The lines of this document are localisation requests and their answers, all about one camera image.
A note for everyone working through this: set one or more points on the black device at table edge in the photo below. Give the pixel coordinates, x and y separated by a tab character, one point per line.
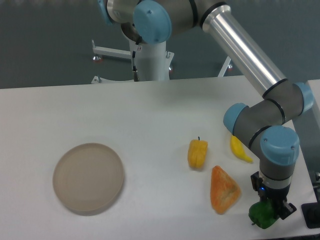
311	211

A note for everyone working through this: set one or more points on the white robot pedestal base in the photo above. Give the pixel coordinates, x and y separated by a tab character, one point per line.
189	55

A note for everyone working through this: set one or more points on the orange triangular toy food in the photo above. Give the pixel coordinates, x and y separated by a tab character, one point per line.
224	190

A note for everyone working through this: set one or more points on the green pepper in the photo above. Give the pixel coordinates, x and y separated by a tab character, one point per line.
263	214

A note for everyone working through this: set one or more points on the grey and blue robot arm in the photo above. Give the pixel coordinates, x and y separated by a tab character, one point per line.
148	24

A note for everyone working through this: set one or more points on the yellow bell pepper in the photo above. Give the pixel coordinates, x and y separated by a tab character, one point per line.
197	152

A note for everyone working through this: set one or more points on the beige round plate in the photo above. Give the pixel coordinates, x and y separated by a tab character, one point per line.
88	179

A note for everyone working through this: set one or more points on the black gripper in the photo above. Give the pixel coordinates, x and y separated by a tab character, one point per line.
276	190

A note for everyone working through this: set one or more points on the yellow chili pepper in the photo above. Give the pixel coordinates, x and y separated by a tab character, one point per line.
237	149

